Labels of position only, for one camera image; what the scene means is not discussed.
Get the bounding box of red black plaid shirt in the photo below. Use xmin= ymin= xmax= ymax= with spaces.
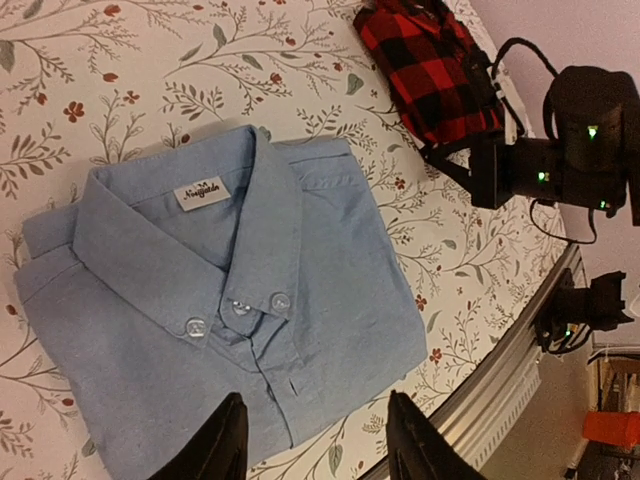
xmin=353 ymin=1 xmax=504 ymax=149

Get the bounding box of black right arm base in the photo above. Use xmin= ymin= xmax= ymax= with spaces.
xmin=533 ymin=268 xmax=635 ymax=356

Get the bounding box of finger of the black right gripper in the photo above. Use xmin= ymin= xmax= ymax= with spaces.
xmin=422 ymin=135 xmax=475 ymax=193

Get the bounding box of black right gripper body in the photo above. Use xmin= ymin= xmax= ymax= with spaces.
xmin=469 ymin=134 xmax=513 ymax=209

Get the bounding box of light blue long sleeve shirt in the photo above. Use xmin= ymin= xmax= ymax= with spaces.
xmin=15 ymin=126 xmax=427 ymax=479

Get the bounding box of floral patterned table cloth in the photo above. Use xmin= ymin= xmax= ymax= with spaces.
xmin=1 ymin=1 xmax=564 ymax=479

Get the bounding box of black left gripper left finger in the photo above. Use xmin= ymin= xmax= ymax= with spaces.
xmin=150 ymin=392 xmax=249 ymax=480

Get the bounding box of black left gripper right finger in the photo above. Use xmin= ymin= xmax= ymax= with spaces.
xmin=386 ymin=390 xmax=483 ymax=480

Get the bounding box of aluminium front rail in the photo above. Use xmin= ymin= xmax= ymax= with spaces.
xmin=369 ymin=244 xmax=586 ymax=480

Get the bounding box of orange plastic block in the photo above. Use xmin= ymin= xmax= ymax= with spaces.
xmin=582 ymin=411 xmax=639 ymax=449

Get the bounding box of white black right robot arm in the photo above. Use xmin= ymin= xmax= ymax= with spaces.
xmin=420 ymin=133 xmax=639 ymax=226

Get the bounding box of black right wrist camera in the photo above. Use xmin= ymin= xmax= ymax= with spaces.
xmin=547 ymin=66 xmax=639 ymax=177

